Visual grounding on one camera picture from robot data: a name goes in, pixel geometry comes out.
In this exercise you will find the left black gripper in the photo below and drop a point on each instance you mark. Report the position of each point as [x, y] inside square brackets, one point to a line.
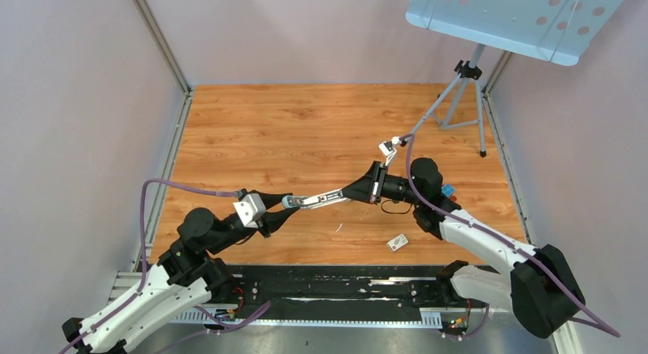
[270, 220]

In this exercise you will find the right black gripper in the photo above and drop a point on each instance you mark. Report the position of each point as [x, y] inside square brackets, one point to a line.
[370, 188]

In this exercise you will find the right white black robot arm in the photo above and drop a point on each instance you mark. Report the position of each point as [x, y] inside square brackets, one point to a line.
[535, 284]

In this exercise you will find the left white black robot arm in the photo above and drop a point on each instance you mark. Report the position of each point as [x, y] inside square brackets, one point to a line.
[186, 275]

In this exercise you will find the small white staple box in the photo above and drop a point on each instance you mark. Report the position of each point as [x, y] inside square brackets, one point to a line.
[397, 242]

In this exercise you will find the blue orange toy block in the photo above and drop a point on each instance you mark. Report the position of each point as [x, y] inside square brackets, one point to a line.
[448, 190]

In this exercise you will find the grey tripod stand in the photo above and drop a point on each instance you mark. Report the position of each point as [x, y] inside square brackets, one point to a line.
[466, 71]

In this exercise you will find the light blue perforated tray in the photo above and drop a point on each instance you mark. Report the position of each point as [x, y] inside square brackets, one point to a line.
[556, 31]

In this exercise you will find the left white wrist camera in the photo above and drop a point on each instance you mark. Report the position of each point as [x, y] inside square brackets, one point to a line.
[250, 212]

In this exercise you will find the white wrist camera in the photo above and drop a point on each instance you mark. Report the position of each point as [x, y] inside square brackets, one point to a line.
[250, 212]
[388, 149]

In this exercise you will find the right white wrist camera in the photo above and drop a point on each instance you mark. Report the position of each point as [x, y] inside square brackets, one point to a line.
[388, 149]

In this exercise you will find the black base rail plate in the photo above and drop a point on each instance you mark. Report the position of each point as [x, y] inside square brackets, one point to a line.
[400, 296]

